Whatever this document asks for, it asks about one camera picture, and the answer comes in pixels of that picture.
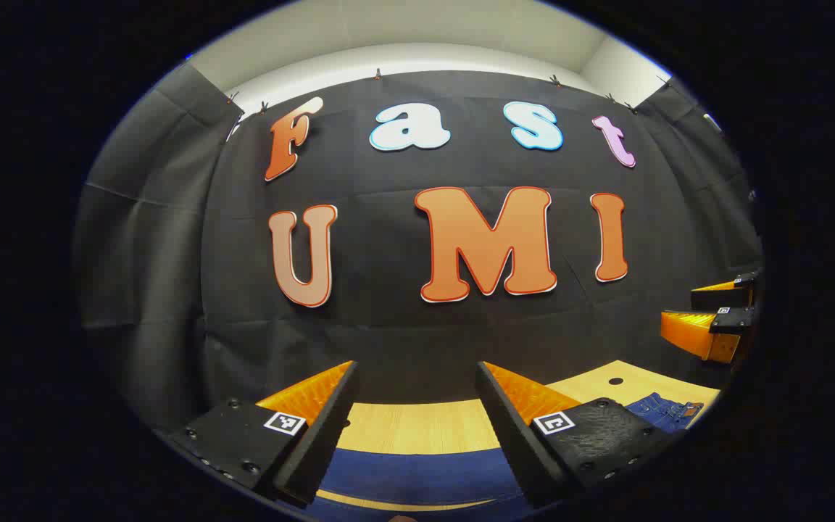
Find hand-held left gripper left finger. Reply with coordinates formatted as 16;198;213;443
170;360;360;507

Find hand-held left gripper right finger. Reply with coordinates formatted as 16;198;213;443
475;362;673;508

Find blue denim jeans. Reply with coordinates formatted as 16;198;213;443
302;391;706;521

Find black backdrop cloth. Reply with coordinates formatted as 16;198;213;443
73;62;765;436

